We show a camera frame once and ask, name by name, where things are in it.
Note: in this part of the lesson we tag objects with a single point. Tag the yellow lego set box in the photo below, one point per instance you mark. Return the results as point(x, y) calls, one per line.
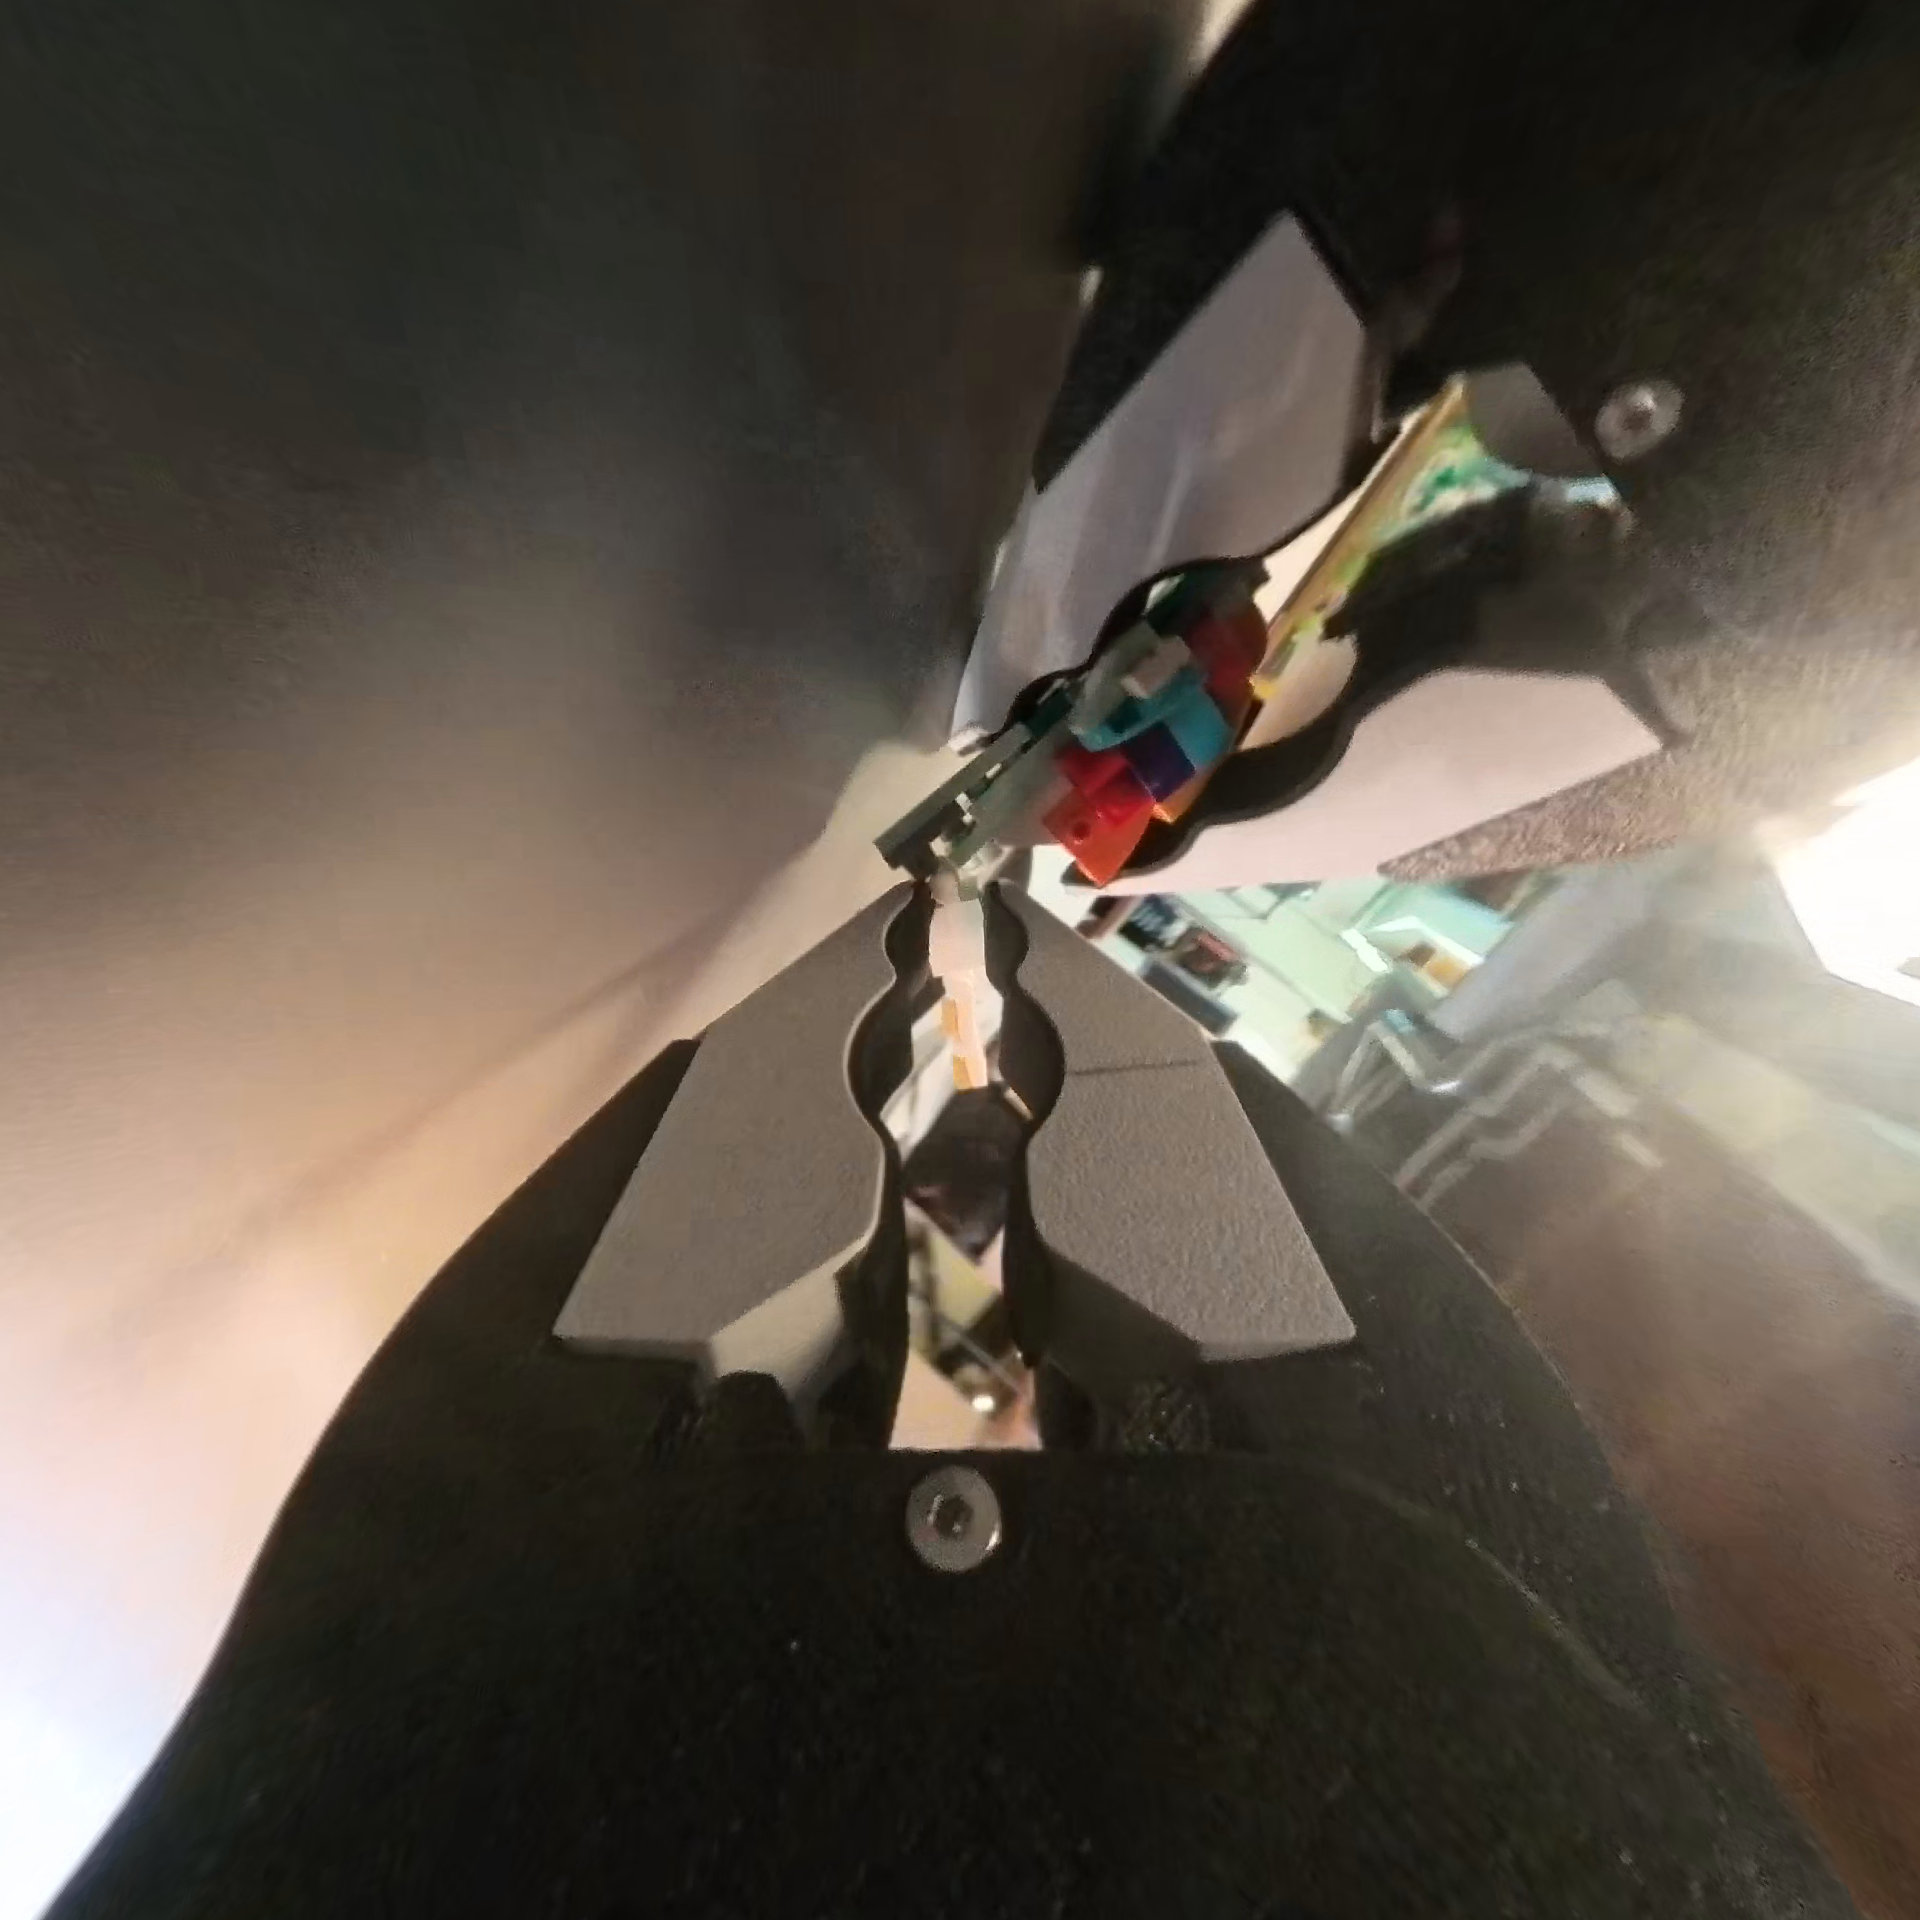
point(1401, 494)

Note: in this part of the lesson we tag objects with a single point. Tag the multicolour lego model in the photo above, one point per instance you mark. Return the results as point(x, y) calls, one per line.
point(1117, 779)

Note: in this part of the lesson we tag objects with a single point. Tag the white mint orange lego figure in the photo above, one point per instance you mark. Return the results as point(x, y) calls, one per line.
point(960, 975)

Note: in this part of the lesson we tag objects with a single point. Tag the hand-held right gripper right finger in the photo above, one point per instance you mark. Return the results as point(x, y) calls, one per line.
point(1184, 1201)

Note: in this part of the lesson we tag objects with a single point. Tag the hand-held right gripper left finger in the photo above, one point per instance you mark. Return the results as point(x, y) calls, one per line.
point(720, 1201)

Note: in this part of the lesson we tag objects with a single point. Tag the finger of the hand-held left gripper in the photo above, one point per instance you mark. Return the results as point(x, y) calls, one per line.
point(1201, 405)
point(1440, 763)

